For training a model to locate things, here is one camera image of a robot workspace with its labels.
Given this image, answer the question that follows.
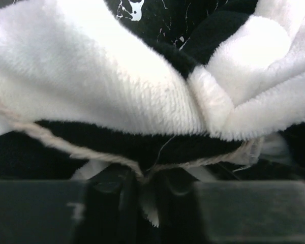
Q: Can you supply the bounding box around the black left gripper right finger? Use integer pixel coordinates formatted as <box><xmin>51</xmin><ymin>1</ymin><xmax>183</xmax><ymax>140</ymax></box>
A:
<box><xmin>156</xmin><ymin>171</ymin><xmax>305</xmax><ymax>243</ymax></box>

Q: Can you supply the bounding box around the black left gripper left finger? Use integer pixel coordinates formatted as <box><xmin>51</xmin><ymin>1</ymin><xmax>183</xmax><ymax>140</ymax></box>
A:
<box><xmin>0</xmin><ymin>168</ymin><xmax>137</xmax><ymax>243</ymax></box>

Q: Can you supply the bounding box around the black white striped pillowcase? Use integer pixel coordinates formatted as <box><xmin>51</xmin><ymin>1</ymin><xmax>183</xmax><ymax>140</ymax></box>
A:
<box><xmin>0</xmin><ymin>1</ymin><xmax>305</xmax><ymax>179</ymax></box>

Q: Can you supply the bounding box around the white pillow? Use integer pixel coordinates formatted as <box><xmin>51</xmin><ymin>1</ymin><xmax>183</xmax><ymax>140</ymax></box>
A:
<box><xmin>71</xmin><ymin>134</ymin><xmax>293</xmax><ymax>228</ymax></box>

